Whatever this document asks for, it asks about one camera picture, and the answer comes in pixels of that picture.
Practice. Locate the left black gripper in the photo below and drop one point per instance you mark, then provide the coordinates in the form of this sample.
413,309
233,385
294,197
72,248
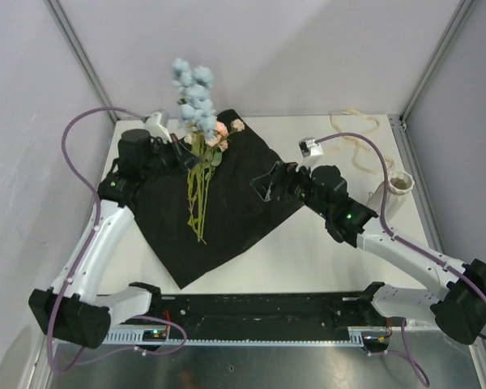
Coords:
184,159

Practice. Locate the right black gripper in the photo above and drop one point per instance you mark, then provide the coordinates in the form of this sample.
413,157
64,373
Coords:
282,175

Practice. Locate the blue and pink flower bouquet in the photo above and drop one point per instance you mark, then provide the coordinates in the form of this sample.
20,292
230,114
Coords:
205,134

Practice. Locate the black wrapping paper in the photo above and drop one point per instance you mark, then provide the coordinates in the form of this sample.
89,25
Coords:
236,217

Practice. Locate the cream ribbon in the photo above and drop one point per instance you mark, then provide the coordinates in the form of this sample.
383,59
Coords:
358,144

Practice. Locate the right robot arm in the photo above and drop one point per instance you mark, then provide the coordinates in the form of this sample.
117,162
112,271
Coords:
454,292

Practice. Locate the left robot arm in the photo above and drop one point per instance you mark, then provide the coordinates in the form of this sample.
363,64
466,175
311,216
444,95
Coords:
72,309

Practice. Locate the white ribbed vase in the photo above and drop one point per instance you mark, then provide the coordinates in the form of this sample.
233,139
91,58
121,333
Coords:
399,185

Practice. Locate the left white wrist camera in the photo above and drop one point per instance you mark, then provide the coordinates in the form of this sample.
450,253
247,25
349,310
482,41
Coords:
156,125

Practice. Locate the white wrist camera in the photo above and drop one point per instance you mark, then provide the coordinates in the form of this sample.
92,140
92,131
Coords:
311,152
156,125

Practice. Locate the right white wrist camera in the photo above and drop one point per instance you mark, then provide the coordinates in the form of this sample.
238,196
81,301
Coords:
311,152

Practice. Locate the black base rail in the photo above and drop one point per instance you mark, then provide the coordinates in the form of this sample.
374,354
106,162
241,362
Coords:
266,317

